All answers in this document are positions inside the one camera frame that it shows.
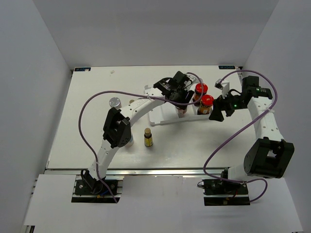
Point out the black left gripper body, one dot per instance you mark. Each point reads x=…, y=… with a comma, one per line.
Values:
x=179, y=90

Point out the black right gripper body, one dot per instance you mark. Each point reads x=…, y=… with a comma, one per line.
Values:
x=233, y=102

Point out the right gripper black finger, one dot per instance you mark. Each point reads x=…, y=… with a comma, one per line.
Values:
x=229, y=112
x=216, y=113

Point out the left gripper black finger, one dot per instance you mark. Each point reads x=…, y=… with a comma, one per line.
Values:
x=179, y=98
x=189, y=96

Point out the red-lid chili sauce jar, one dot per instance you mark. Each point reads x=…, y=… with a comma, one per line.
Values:
x=200, y=89

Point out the white-lid sauce jar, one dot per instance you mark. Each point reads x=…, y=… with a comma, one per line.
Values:
x=181, y=111

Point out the yellow bottle front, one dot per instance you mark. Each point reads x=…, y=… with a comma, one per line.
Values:
x=148, y=140

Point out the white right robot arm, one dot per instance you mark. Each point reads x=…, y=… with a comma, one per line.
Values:
x=270, y=154

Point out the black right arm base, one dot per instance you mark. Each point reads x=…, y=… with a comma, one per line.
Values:
x=221, y=193

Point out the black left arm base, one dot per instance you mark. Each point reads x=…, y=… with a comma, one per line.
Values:
x=89, y=190

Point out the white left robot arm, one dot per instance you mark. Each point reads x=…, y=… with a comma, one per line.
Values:
x=118, y=122

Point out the white divided organizer tray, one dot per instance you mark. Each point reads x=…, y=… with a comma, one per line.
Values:
x=168, y=113

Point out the silver-lid salt jar rear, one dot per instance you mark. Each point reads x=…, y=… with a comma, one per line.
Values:
x=115, y=103

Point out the silver-lid salt jar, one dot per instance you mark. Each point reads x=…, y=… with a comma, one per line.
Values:
x=130, y=143
x=115, y=103

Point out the silver-lid salt jar front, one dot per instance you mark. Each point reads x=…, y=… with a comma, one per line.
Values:
x=130, y=143

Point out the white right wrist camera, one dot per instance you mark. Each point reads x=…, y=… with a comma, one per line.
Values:
x=224, y=86

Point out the aluminium table rail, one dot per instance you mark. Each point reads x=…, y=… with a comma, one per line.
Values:
x=181, y=148

